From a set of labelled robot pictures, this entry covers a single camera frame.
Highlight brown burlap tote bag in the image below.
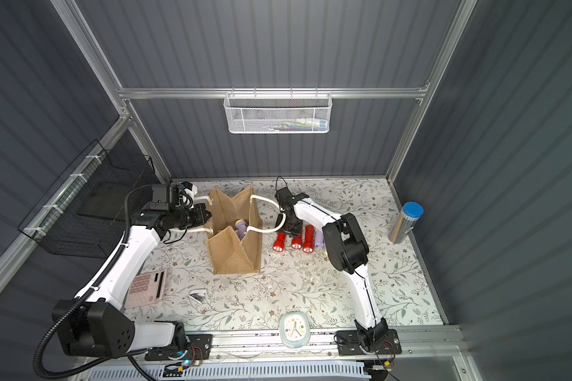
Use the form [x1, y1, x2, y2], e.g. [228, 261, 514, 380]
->
[200, 187, 282, 275]

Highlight red flashlight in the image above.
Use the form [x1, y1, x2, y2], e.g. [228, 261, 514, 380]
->
[302, 225, 315, 253]
[291, 236, 303, 249]
[273, 232, 286, 252]

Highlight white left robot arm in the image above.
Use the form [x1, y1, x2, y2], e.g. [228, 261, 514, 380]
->
[33, 182, 211, 379]

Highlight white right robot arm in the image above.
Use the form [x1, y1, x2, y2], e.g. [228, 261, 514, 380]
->
[275, 187, 389, 352]

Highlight purple flashlight upper row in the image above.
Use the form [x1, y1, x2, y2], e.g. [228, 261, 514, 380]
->
[314, 230, 324, 251]

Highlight floral table mat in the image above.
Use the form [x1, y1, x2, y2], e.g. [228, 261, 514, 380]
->
[126, 179, 443, 331]

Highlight markers in white basket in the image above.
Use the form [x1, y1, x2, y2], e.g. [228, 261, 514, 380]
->
[267, 117, 329, 133]

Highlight mint green alarm clock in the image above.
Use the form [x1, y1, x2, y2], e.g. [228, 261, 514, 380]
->
[279, 311, 311, 349]

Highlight steel bottle blue cap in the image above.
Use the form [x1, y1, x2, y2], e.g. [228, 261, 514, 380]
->
[389, 202, 424, 244]

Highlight white vented strip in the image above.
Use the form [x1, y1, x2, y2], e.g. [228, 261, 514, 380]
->
[87, 364, 373, 381]

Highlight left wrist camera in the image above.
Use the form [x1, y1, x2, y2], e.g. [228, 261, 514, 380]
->
[177, 181, 198, 204]

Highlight black wire basket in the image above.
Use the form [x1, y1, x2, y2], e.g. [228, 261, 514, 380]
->
[17, 141, 158, 259]

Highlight white wire mesh basket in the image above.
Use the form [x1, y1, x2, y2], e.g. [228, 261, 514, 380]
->
[223, 92, 333, 134]

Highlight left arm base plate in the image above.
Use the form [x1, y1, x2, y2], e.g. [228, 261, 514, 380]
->
[144, 334, 214, 361]

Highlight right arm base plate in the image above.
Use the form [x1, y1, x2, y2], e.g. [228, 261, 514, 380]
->
[333, 329, 402, 357]

